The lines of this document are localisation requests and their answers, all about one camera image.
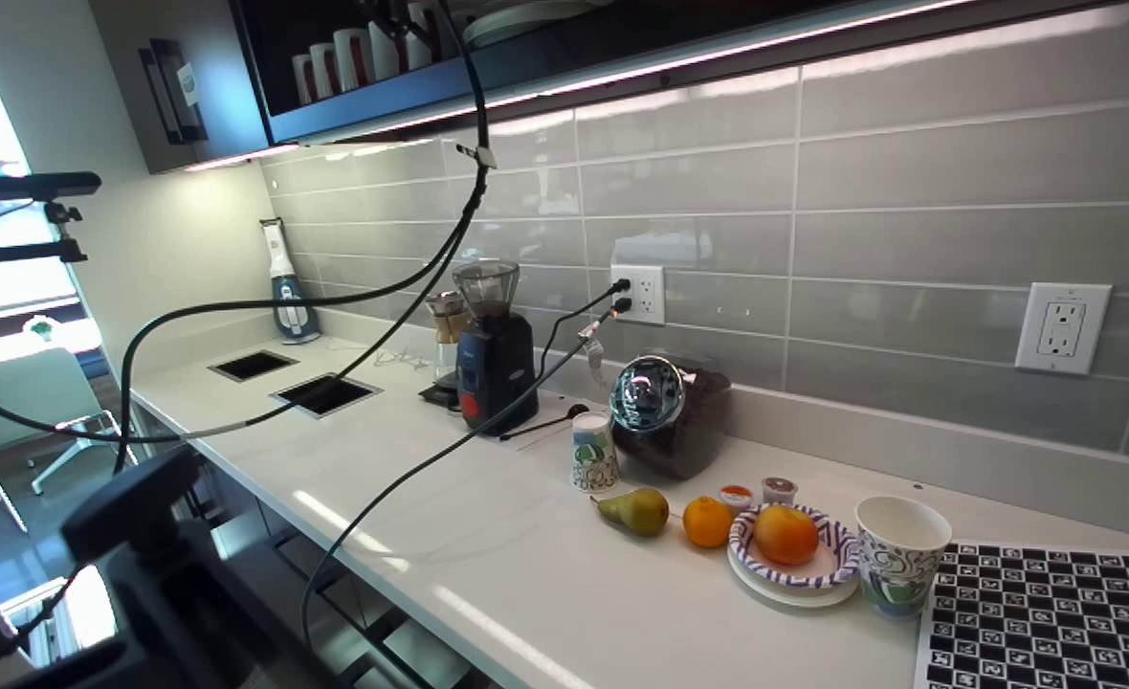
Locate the creamer cup orange lid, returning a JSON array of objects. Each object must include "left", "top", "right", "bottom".
[{"left": 710, "top": 479, "right": 761, "bottom": 515}]

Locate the white wall outlet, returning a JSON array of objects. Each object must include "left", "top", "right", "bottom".
[
  {"left": 608, "top": 261, "right": 668, "bottom": 324},
  {"left": 1010, "top": 278, "right": 1112, "bottom": 380}
]

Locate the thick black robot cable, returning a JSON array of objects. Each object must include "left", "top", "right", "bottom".
[{"left": 0, "top": 0, "right": 501, "bottom": 479}]

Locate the thin black plug cable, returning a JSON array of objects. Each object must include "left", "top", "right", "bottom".
[{"left": 530, "top": 275, "right": 635, "bottom": 380}]

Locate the orange red mango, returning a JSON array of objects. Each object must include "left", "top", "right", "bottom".
[{"left": 748, "top": 501, "right": 824, "bottom": 570}]

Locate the patterned bowl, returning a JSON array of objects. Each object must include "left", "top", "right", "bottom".
[{"left": 728, "top": 501, "right": 861, "bottom": 593}]

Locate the black equipment mount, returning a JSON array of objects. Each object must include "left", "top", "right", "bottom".
[{"left": 0, "top": 440, "right": 336, "bottom": 689}]

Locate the black wall cabinet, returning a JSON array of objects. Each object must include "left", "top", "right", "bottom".
[{"left": 84, "top": 0, "right": 1102, "bottom": 180}]

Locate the black white checkerboard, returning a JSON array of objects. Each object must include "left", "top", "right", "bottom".
[{"left": 909, "top": 541, "right": 1129, "bottom": 689}]

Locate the small creamer cup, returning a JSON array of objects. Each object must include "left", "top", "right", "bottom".
[{"left": 759, "top": 476, "right": 802, "bottom": 510}]

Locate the blue label dispenser bottle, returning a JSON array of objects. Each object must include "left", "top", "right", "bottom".
[{"left": 255, "top": 214, "right": 326, "bottom": 343}]

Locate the dark coffee grinder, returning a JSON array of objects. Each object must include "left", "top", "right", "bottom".
[{"left": 449, "top": 257, "right": 543, "bottom": 435}]

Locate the green yellow pear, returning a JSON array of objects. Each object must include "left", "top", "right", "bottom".
[{"left": 594, "top": 487, "right": 672, "bottom": 544}]

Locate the light green chair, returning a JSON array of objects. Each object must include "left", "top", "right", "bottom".
[{"left": 0, "top": 340, "right": 123, "bottom": 534}]

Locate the white mug red handle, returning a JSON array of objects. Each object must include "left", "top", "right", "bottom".
[
  {"left": 288, "top": 48, "right": 318, "bottom": 107},
  {"left": 363, "top": 10, "right": 404, "bottom": 85},
  {"left": 306, "top": 37, "right": 339, "bottom": 102},
  {"left": 329, "top": 26, "right": 372, "bottom": 97}
]

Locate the white disposable plate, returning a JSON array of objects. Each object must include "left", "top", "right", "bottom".
[{"left": 722, "top": 541, "right": 861, "bottom": 613}]

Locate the black camera on stand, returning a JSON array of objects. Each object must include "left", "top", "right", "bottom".
[{"left": 0, "top": 169, "right": 105, "bottom": 273}]

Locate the small glass jar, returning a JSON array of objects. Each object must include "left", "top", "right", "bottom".
[{"left": 424, "top": 288, "right": 469, "bottom": 351}]

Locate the orange fruit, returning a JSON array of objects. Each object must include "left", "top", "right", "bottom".
[{"left": 677, "top": 495, "right": 738, "bottom": 553}]

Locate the black cable connector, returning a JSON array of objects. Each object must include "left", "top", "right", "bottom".
[{"left": 496, "top": 403, "right": 594, "bottom": 442}]

